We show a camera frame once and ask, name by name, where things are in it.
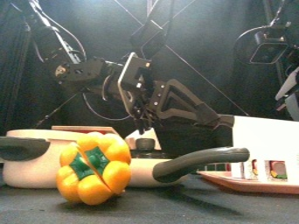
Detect wooden knife holder box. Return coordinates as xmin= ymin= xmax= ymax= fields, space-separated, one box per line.
xmin=50 ymin=125 xmax=120 ymax=136

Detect white printed toy block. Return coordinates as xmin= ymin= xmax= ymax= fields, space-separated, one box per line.
xmin=197 ymin=162 xmax=233 ymax=173
xmin=264 ymin=158 xmax=299 ymax=182
xmin=231 ymin=158 xmax=267 ymax=180

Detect black toy pan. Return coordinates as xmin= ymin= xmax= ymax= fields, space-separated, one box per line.
xmin=129 ymin=137 xmax=173 ymax=160

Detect pink plastic tray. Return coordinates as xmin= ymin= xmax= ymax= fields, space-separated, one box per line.
xmin=196 ymin=170 xmax=299 ymax=195

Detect yellow toy bell pepper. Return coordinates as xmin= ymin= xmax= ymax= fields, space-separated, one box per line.
xmin=56 ymin=131 xmax=133 ymax=206

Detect white toy pan grey handle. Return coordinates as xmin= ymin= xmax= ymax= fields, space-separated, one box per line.
xmin=125 ymin=146 xmax=251 ymax=187

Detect white toy pot dark handles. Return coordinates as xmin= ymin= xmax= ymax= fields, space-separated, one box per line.
xmin=0 ymin=129 xmax=132 ymax=189

